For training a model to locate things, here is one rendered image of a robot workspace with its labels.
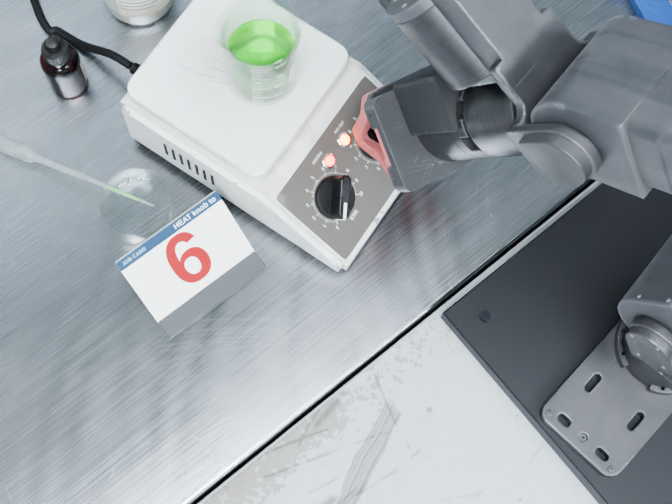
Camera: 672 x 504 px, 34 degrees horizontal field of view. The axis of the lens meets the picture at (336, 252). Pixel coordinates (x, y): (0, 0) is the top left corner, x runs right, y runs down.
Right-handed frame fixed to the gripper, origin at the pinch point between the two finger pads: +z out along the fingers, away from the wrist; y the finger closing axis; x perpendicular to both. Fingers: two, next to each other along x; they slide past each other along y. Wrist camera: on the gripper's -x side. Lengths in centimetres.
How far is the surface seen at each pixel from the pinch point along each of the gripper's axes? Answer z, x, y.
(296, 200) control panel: 1.4, 2.3, 7.9
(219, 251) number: 6.9, 4.2, 12.9
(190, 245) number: 6.8, 2.8, 14.8
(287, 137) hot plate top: 0.2, -2.2, 7.2
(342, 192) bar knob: -0.3, 3.0, 5.1
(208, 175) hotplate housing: 6.0, -1.4, 11.6
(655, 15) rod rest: -1.5, 1.4, -26.8
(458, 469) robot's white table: -3.5, 24.6, 6.3
